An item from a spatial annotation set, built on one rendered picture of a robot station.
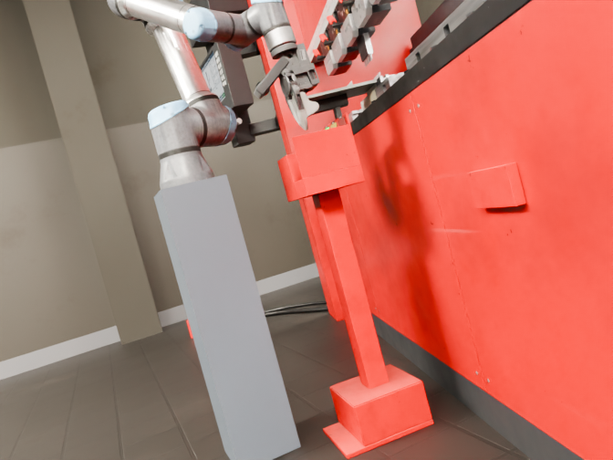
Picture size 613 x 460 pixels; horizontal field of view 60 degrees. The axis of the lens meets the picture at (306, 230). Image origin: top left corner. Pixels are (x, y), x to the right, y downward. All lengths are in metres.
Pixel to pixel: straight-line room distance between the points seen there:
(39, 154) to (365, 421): 3.52
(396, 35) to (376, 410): 2.12
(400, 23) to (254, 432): 2.25
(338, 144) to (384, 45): 1.70
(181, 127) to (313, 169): 0.39
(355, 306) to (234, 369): 0.36
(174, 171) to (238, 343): 0.49
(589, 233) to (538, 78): 0.23
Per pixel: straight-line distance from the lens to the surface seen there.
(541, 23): 0.82
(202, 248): 1.43
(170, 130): 1.49
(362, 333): 1.46
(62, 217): 4.38
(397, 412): 1.47
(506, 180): 0.93
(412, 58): 1.57
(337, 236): 1.41
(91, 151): 4.20
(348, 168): 1.36
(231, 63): 3.00
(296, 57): 1.43
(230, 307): 1.45
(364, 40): 2.03
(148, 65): 4.65
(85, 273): 4.36
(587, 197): 0.81
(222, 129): 1.59
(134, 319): 4.16
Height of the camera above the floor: 0.64
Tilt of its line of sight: 3 degrees down
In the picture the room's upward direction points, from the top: 15 degrees counter-clockwise
